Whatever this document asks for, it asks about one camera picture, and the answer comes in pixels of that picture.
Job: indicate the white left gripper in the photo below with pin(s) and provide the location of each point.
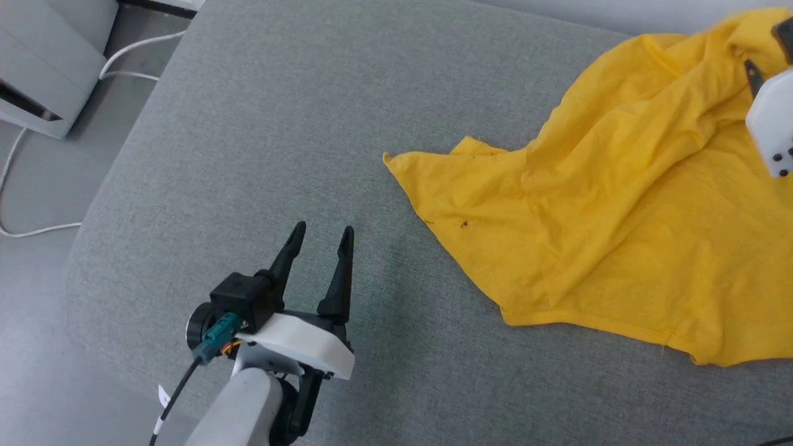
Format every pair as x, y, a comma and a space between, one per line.
310, 344

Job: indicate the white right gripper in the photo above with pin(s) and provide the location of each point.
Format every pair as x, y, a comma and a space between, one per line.
774, 124

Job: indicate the yellow cartoon t-shirt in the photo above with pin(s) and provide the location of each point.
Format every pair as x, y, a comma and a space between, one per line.
619, 217

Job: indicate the grey box appliance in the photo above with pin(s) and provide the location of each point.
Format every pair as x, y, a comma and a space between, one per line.
49, 62

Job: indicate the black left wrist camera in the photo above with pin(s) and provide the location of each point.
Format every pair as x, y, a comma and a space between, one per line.
245, 297

